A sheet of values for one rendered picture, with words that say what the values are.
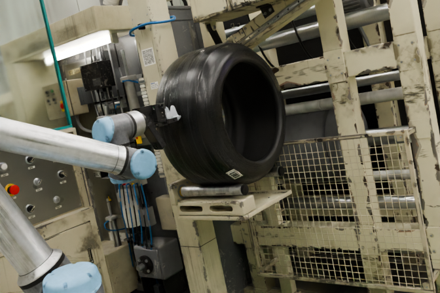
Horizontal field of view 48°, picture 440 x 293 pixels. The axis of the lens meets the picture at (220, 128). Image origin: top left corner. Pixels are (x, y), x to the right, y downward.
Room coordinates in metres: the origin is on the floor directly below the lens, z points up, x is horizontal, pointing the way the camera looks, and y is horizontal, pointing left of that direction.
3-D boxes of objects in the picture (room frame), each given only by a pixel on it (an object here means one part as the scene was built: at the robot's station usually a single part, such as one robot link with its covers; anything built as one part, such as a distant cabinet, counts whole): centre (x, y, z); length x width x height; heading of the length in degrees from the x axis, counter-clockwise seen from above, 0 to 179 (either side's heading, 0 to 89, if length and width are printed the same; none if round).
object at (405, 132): (2.25, -0.39, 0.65); 0.90 x 0.02 x 0.70; 51
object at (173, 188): (2.25, 0.14, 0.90); 0.40 x 0.03 x 0.10; 141
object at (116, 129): (1.62, 0.34, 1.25); 0.12 x 0.09 x 0.10; 140
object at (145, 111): (1.75, 0.24, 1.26); 0.12 x 0.08 x 0.09; 140
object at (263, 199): (2.14, 0.00, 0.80); 0.37 x 0.36 x 0.02; 141
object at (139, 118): (1.69, 0.29, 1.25); 0.10 x 0.05 x 0.09; 50
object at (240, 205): (2.03, 0.09, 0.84); 0.36 x 0.09 x 0.06; 51
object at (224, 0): (2.29, -0.29, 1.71); 0.61 x 0.25 x 0.15; 51
